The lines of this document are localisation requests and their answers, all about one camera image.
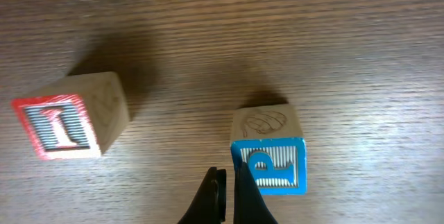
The yellow block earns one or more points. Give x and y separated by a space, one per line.
270 141

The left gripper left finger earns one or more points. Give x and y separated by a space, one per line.
209 203

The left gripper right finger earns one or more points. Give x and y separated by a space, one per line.
249 206

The red block I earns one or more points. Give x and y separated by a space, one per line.
74 117

